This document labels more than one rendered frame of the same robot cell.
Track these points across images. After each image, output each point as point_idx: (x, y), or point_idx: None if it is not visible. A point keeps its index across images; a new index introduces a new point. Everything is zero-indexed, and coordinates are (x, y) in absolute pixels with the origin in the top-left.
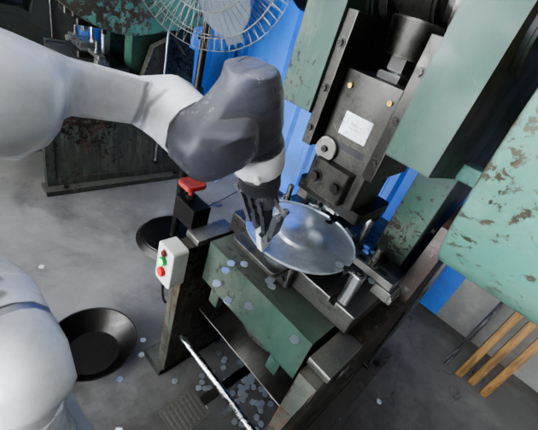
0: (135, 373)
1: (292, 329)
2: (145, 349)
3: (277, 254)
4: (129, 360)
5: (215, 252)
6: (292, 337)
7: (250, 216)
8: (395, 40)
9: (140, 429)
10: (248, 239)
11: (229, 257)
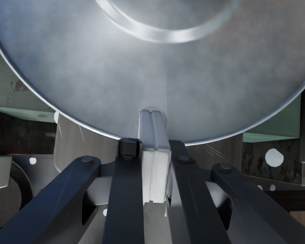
0: (47, 177)
1: (250, 134)
2: (31, 157)
3: (192, 113)
4: (29, 174)
5: (11, 110)
6: (269, 158)
7: (84, 203)
8: None
9: (100, 205)
10: (90, 139)
11: (46, 105)
